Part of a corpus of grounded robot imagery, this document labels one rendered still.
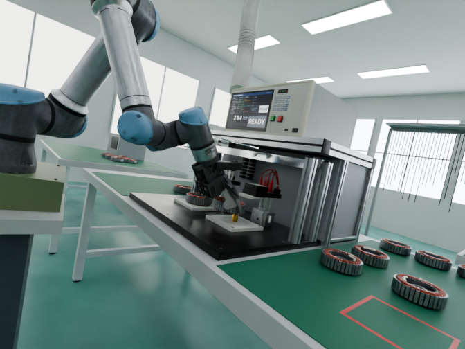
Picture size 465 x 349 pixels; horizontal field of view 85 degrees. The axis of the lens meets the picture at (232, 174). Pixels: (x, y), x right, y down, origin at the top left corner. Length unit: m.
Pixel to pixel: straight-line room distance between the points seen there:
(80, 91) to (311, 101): 0.75
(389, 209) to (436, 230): 0.98
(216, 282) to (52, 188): 0.54
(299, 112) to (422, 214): 6.36
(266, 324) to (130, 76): 0.60
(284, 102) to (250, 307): 0.73
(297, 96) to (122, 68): 0.59
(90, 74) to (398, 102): 7.30
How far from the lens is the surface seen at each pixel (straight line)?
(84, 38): 5.63
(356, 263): 0.81
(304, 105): 0.96
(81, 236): 1.96
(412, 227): 7.23
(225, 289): 0.58
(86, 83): 0.95
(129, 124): 0.64
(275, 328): 0.51
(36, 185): 0.89
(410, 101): 7.66
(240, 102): 1.20
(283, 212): 1.10
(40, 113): 0.92
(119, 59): 0.72
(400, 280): 0.80
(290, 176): 1.08
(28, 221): 0.83
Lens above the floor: 1.00
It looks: 4 degrees down
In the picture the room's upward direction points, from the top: 11 degrees clockwise
